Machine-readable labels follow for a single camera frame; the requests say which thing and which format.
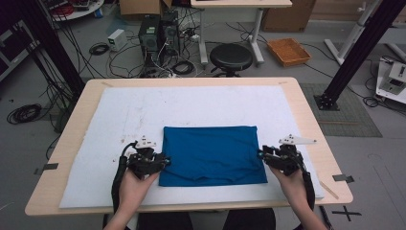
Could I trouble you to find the person's dark pants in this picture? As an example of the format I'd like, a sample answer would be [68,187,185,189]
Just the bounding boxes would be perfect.
[101,208,278,230]

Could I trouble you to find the black metal post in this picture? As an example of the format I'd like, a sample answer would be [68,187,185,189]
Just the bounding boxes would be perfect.
[314,0,406,111]
[13,0,86,98]

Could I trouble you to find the grey tape strip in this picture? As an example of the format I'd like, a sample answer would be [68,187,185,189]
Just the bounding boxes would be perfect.
[34,162,59,176]
[332,173,355,184]

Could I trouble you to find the white machine on base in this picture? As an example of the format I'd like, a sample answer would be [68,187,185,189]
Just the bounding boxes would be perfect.
[374,56,406,105]

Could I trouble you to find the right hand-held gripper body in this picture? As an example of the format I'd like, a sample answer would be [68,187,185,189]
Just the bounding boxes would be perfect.
[267,133,318,177]

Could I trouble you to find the coiled black cable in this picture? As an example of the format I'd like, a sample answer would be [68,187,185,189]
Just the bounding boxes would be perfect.
[170,59,196,77]
[6,103,43,126]
[88,42,110,57]

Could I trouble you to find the grey metal rack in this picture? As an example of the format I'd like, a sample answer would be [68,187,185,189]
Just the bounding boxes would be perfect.
[0,18,41,82]

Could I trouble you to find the small white power supply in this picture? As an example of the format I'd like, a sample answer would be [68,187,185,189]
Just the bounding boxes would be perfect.
[107,28,128,53]

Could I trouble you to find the cardboard box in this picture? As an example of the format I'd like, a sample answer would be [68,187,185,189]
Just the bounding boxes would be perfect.
[119,0,173,17]
[261,0,317,34]

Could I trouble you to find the white metal stand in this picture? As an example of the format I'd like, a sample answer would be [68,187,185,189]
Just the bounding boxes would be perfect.
[324,0,381,66]

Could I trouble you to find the orange tray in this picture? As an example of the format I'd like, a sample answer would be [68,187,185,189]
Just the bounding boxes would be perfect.
[266,37,312,68]

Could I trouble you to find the round white table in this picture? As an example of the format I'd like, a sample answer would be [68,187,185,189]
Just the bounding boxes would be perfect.
[47,0,105,23]

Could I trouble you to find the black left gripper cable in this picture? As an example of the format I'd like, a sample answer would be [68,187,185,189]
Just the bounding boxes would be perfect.
[110,141,139,216]

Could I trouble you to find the white table mat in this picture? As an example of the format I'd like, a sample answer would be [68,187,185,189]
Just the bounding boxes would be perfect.
[58,84,326,209]

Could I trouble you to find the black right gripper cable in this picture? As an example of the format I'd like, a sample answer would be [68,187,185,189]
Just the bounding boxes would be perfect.
[296,157,335,230]

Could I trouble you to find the grey floor mat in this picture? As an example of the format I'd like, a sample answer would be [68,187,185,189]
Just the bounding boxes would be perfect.
[300,82,383,138]

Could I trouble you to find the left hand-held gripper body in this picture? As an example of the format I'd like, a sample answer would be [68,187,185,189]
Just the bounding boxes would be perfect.
[125,134,168,180]

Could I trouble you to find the light wooden table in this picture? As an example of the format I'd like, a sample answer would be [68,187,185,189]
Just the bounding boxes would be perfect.
[24,76,354,218]

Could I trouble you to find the person's left hand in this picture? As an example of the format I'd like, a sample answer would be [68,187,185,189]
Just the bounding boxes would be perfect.
[118,168,161,213]

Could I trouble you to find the person's right hand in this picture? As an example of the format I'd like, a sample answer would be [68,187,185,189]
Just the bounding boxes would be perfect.
[269,166,309,209]

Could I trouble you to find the blue t-shirt with white print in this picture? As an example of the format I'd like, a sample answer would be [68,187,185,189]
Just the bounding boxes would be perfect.
[158,125,269,188]

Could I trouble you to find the black round stool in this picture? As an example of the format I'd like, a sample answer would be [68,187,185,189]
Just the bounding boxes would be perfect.
[209,42,255,79]

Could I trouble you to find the white desk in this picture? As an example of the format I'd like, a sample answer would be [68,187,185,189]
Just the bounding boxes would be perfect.
[190,0,293,67]

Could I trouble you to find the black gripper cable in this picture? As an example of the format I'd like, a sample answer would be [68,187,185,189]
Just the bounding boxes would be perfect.
[296,157,335,230]
[110,141,139,216]

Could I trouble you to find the thin wooden stick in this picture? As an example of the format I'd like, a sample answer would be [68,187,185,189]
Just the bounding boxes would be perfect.
[319,180,340,201]

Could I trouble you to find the black computer tower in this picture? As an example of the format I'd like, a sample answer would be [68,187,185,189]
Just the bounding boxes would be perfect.
[159,11,182,58]
[138,13,163,69]

